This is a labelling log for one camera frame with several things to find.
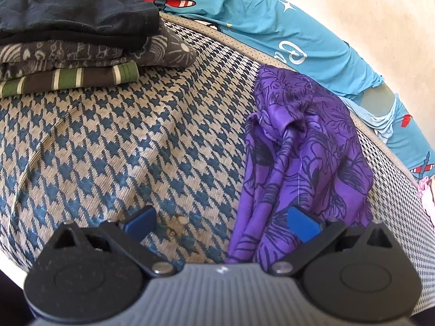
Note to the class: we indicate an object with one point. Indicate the pale pink cloth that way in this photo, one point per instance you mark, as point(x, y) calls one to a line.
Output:
point(427, 200)

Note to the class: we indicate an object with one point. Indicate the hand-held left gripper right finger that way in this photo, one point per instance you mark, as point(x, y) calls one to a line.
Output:
point(304, 225)

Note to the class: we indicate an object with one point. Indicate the purple floral top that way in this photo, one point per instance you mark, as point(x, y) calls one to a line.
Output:
point(306, 149)

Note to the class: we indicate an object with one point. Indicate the teal airplane printed bedsheet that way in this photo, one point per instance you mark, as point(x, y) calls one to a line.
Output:
point(255, 17)

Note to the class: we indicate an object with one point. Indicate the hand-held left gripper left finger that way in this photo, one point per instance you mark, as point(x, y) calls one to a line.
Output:
point(139, 223)

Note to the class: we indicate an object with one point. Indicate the light blue cloth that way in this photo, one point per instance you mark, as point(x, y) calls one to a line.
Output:
point(384, 125)

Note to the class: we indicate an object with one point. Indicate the green striped folded garment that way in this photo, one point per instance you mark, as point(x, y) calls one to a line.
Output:
point(85, 78)

